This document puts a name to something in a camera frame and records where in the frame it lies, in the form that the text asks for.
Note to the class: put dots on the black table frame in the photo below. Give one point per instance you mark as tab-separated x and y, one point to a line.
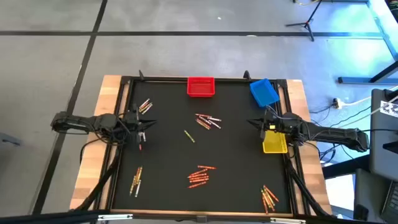
174	78

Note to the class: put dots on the yellow plastic basket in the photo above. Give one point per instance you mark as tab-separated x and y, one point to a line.
275	144

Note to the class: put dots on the red plastic basket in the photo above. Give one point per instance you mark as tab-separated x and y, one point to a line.
201	87

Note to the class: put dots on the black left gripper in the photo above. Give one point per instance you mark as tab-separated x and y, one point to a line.
132	130

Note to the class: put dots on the black tripod stand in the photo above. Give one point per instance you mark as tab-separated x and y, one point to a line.
308	22

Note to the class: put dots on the blue metal frame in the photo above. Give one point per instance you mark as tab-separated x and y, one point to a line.
354	80

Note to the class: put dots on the black camera post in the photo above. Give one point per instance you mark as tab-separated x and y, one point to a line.
247	75
141	75

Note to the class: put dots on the black table mat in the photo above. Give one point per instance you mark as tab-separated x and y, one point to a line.
217	149

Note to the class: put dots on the blue plastic basket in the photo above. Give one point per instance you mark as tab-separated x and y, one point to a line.
264	92

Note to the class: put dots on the black white marker tag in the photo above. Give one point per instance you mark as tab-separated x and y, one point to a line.
390	109

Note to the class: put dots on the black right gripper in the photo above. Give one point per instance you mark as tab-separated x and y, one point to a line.
266	119

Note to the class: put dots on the white power strip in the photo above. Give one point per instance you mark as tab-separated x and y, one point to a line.
337	103

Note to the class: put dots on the orange crayon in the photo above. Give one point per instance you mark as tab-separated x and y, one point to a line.
270	193
197	175
265	204
197	185
137	175
199	172
206	167
199	178

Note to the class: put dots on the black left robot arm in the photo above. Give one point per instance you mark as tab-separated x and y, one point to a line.
77	122

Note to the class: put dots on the dark laptop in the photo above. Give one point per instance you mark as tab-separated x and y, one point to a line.
392	202

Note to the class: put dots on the low grey cabinet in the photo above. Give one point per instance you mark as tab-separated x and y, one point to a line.
370	193

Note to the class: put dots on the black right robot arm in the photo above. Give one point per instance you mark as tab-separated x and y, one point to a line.
335	133

